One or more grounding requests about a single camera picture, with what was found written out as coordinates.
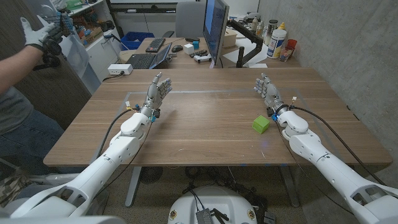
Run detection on bare person forearm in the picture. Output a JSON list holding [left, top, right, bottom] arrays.
[[0, 45, 44, 94]]

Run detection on jar with black lid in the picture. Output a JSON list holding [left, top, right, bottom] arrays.
[[263, 19, 279, 46]]

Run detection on white game controller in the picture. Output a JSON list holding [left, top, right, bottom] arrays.
[[193, 54, 213, 64]]

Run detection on black floor fan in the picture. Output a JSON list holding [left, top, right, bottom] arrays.
[[139, 166, 164, 185]]

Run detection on white power strip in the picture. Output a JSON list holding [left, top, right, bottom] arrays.
[[107, 63, 134, 76]]

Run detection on computer monitor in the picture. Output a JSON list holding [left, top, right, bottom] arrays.
[[202, 0, 230, 66]]

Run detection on blue plastic bin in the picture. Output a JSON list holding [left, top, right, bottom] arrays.
[[120, 31, 155, 50]]

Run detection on black door handle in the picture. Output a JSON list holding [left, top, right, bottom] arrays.
[[32, 53, 62, 72]]

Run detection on black keyboard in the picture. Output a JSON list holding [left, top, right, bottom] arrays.
[[145, 37, 167, 54]]

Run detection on wooden office desk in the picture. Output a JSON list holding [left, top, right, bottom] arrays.
[[119, 37, 301, 69]]

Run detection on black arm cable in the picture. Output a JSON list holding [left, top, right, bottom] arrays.
[[290, 105, 386, 186], [96, 107, 139, 159]]

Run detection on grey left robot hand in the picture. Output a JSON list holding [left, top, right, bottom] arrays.
[[140, 72, 173, 118]]

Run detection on beige cardboard box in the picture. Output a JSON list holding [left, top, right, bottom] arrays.
[[222, 28, 238, 48]]

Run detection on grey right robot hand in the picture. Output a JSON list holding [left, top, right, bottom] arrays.
[[254, 73, 290, 116]]

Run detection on camouflage fabric bag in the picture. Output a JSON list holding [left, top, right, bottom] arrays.
[[0, 174, 32, 207]]

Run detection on clear glass cup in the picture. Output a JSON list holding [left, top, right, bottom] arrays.
[[279, 45, 295, 62]]

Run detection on grey table leg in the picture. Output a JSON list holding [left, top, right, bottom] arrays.
[[278, 164, 300, 208], [124, 166, 142, 208]]

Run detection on gloved person hand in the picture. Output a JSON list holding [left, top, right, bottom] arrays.
[[20, 17, 63, 54]]

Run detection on person in grey shirt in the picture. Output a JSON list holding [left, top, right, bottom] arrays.
[[0, 85, 65, 177]]

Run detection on black power strip cable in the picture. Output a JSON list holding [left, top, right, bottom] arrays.
[[102, 72, 125, 83]]

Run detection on open laptop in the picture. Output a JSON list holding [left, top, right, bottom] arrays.
[[126, 42, 172, 70]]

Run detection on grey device on torso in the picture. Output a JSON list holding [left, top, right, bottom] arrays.
[[195, 208, 215, 224]]

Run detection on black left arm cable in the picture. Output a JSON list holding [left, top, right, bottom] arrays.
[[96, 107, 139, 159]]

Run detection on white paper sheets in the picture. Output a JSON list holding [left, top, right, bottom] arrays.
[[222, 37, 270, 68]]

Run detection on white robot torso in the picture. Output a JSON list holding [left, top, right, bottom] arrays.
[[167, 185, 258, 224]]

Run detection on green cube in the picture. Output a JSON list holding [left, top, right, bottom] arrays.
[[251, 114, 271, 134]]

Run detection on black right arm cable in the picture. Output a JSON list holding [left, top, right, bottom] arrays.
[[290, 105, 386, 186]]

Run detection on white storage shelf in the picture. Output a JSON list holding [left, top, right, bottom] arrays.
[[67, 0, 125, 82]]

